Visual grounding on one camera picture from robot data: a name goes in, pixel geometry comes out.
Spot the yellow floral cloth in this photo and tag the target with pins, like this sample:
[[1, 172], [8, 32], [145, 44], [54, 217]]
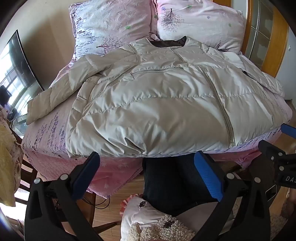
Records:
[[7, 162]]

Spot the pink floral pillow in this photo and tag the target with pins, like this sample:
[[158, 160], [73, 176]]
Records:
[[104, 23], [203, 20]]

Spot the beige puffer jacket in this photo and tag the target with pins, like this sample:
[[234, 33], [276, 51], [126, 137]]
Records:
[[150, 104]]

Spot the wooden chair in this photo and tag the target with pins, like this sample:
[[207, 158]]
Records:
[[93, 208]]

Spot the bed with floral sheet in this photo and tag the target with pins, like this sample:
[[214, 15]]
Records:
[[46, 143]]

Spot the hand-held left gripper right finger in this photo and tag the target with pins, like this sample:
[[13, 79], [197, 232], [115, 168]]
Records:
[[208, 178]]

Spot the black flat television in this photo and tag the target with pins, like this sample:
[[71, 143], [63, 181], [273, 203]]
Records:
[[16, 69]]

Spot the plush cream slipper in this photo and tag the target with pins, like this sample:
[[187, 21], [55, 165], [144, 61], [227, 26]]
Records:
[[281, 226], [150, 222]]

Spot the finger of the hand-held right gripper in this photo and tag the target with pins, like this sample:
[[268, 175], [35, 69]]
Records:
[[270, 150], [289, 131]]

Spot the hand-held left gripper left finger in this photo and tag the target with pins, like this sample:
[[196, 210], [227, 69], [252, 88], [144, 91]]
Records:
[[85, 176]]

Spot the wooden nightstand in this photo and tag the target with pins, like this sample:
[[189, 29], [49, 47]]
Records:
[[289, 103]]

